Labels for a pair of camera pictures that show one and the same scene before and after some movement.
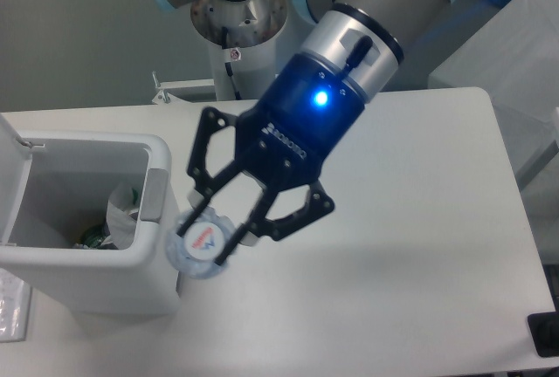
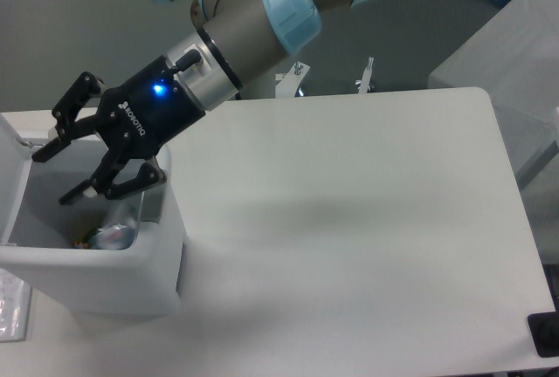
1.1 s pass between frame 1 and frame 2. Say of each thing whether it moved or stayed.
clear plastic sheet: stayed
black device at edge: stayed
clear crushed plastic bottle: moved
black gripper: moved
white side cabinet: stayed
